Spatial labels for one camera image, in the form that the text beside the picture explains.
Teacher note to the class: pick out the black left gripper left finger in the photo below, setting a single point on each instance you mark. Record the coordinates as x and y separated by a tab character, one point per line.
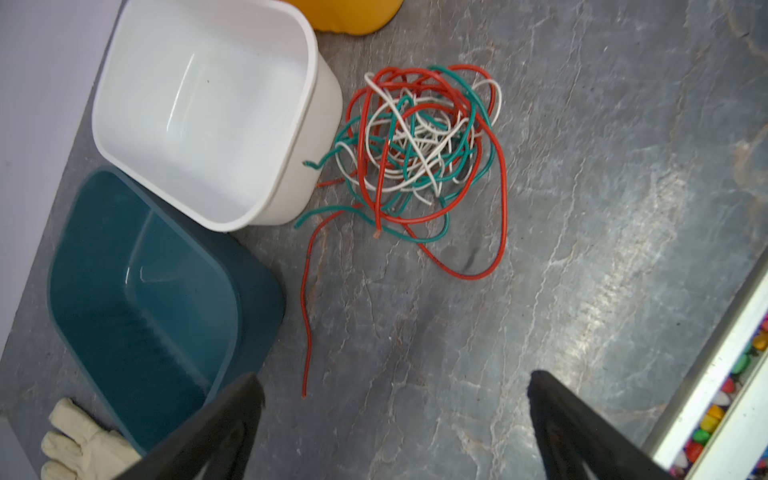
215	443

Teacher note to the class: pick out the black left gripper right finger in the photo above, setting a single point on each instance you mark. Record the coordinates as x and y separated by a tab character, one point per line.
577	443

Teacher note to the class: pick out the cream fabric glove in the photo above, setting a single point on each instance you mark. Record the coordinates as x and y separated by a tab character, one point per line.
79	448

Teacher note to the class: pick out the teal plastic bin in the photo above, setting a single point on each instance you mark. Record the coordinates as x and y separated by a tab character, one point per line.
160	313

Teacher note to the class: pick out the white plastic bin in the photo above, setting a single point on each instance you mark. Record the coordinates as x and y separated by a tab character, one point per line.
221	108

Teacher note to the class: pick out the yellow plastic bin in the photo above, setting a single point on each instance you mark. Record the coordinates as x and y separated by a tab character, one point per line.
353	17

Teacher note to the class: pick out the colourful bead strip rail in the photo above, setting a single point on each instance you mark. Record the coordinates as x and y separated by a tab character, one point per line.
715	426

